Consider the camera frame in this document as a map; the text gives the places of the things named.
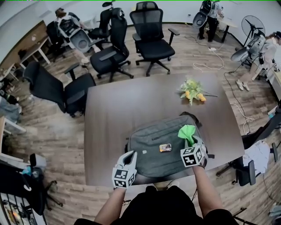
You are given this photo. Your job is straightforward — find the black mesh office chair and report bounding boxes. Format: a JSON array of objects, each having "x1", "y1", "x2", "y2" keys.
[{"x1": 129, "y1": 1, "x2": 180, "y2": 77}]

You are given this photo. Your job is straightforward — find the person's black clothing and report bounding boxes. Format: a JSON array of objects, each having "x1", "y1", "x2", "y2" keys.
[{"x1": 73, "y1": 185, "x2": 239, "y2": 225}]

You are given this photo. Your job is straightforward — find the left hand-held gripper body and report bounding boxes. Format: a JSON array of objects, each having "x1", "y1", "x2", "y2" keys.
[{"x1": 112, "y1": 163, "x2": 137, "y2": 189}]

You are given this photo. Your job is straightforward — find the person's right white shoe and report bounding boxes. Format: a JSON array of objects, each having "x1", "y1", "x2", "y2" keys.
[{"x1": 166, "y1": 180, "x2": 180, "y2": 190}]

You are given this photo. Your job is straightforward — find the wooden desk white legs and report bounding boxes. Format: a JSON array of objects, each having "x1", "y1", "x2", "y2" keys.
[
  {"x1": 19, "y1": 35, "x2": 51, "y2": 65},
  {"x1": 0, "y1": 115, "x2": 27, "y2": 135}
]

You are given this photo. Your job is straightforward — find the white checked garment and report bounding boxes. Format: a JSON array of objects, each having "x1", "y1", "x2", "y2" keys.
[{"x1": 242, "y1": 140, "x2": 271, "y2": 174}]

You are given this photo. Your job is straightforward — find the black metal shelf rack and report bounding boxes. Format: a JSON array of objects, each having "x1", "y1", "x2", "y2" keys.
[{"x1": 0, "y1": 191, "x2": 46, "y2": 225}]

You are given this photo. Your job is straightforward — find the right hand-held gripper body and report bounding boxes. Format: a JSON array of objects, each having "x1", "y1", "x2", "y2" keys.
[{"x1": 180, "y1": 144, "x2": 207, "y2": 169}]

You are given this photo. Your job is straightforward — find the green cloth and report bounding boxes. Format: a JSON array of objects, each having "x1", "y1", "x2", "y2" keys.
[{"x1": 177, "y1": 124, "x2": 197, "y2": 147}]

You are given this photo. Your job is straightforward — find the artificial yellow flower bouquet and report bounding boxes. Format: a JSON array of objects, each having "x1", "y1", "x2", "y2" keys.
[{"x1": 179, "y1": 78, "x2": 219, "y2": 106}]

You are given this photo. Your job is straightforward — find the person's right forearm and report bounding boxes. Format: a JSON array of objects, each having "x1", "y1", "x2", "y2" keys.
[{"x1": 192, "y1": 166, "x2": 223, "y2": 217}]

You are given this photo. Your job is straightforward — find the grey fabric backpack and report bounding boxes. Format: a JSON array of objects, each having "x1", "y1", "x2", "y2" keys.
[{"x1": 124, "y1": 111, "x2": 215, "y2": 179}]

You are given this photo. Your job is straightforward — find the black standing fan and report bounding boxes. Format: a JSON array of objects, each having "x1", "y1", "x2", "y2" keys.
[{"x1": 235, "y1": 15, "x2": 266, "y2": 51}]

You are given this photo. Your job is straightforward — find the small shiny packet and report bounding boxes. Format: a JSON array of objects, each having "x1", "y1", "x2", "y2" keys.
[{"x1": 159, "y1": 143, "x2": 173, "y2": 153}]

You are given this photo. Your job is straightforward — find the grey-blue garment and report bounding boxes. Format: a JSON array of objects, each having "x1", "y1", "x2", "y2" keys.
[{"x1": 0, "y1": 96, "x2": 22, "y2": 123}]

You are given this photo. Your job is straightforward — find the person's left forearm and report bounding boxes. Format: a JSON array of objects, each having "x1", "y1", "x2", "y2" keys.
[{"x1": 94, "y1": 187, "x2": 127, "y2": 222}]

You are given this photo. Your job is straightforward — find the light wooden desk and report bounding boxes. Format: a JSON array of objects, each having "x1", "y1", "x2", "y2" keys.
[{"x1": 216, "y1": 15, "x2": 239, "y2": 44}]

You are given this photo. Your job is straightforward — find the grey waste bin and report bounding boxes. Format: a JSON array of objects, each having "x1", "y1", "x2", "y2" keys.
[{"x1": 29, "y1": 153, "x2": 47, "y2": 175}]

